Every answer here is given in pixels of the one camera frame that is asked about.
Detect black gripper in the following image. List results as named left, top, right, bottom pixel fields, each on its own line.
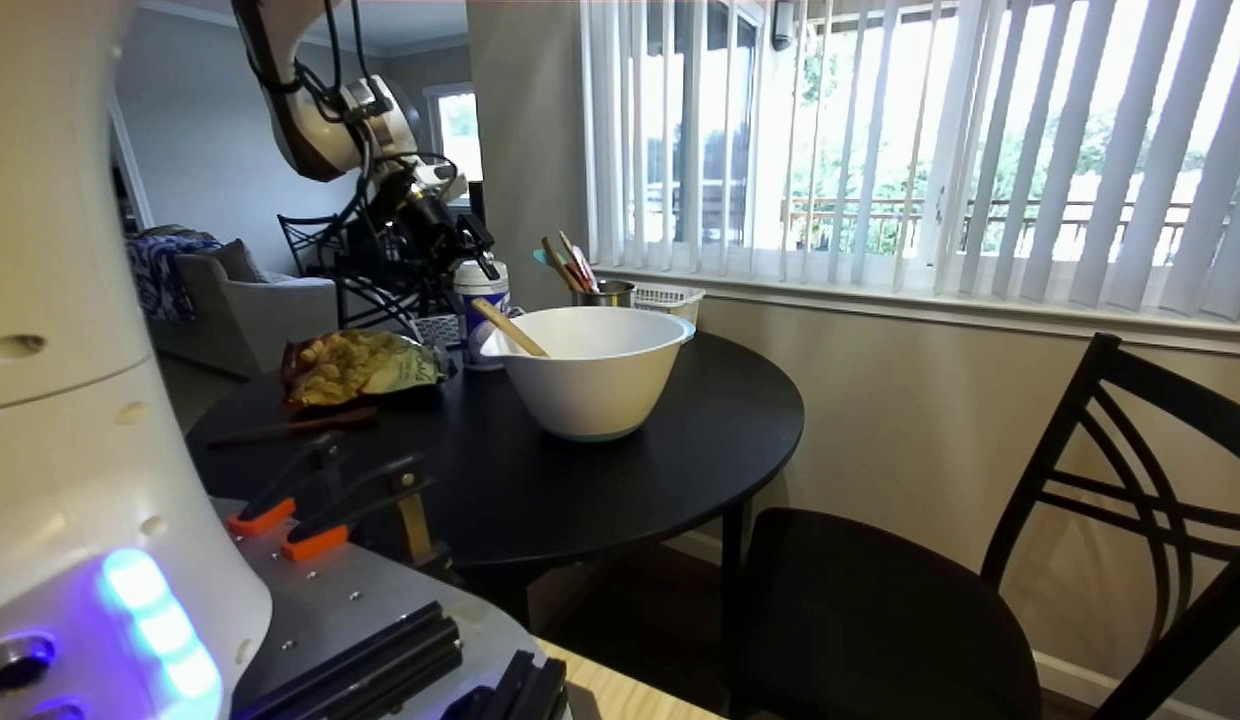
left=361, top=162, right=503, bottom=287

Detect wooden spoon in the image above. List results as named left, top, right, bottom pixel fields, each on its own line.
left=469, top=296, right=554, bottom=360

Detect white bowl with teal rim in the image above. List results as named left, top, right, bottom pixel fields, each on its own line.
left=476, top=305, right=702, bottom=444

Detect bright living room window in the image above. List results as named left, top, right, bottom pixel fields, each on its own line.
left=429, top=83, right=487, bottom=194

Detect black metal chair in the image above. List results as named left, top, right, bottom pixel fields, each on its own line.
left=327, top=264, right=434, bottom=345
left=730, top=332, right=1240, bottom=720

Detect open bag of yellow chips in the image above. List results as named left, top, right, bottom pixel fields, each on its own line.
left=281, top=326, right=452, bottom=415

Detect black background chair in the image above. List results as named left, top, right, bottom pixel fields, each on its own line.
left=271, top=211, right=347, bottom=282

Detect white plastic container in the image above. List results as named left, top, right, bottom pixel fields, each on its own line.
left=624, top=282, right=708, bottom=332

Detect grey sofa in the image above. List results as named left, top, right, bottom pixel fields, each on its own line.
left=160, top=235, right=345, bottom=385

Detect round black table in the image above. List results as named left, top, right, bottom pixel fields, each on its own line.
left=188, top=312, right=808, bottom=720

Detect blue patterned blanket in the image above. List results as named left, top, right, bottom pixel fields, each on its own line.
left=119, top=224, right=225, bottom=330

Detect metal robot mounting plate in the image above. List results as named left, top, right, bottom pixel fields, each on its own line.
left=227, top=531, right=576, bottom=720

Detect black aluminium rails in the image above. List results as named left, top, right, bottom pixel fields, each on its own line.
left=231, top=598, right=469, bottom=720

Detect white vertical blinds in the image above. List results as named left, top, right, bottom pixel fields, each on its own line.
left=581, top=0, right=1240, bottom=326

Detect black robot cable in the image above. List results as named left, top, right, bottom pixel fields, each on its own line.
left=311, top=0, right=380, bottom=112

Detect orange clamp handle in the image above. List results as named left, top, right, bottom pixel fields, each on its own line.
left=227, top=494, right=303, bottom=544
left=281, top=520, right=355, bottom=570

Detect black bracket block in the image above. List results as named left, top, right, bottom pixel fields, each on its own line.
left=437, top=650, right=574, bottom=720

